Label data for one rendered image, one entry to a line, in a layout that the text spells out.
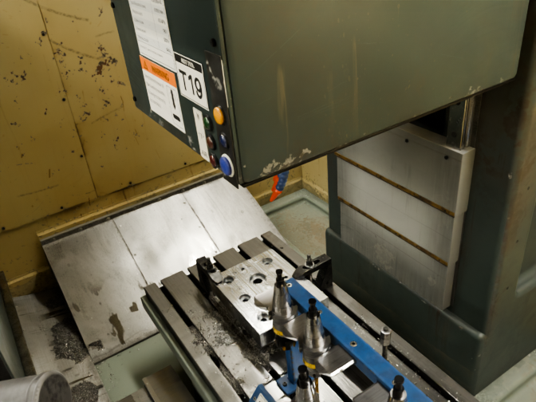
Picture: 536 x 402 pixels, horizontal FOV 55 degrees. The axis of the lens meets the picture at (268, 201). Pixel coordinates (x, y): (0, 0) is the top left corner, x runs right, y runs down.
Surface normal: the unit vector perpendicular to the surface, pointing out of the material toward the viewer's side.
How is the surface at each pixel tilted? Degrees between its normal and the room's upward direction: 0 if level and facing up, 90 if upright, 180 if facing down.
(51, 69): 90
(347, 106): 90
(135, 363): 0
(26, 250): 90
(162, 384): 7
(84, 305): 24
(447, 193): 90
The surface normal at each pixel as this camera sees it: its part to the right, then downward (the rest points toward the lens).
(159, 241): 0.14, -0.61
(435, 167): -0.84, 0.35
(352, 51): 0.55, 0.40
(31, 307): 0.16, -0.91
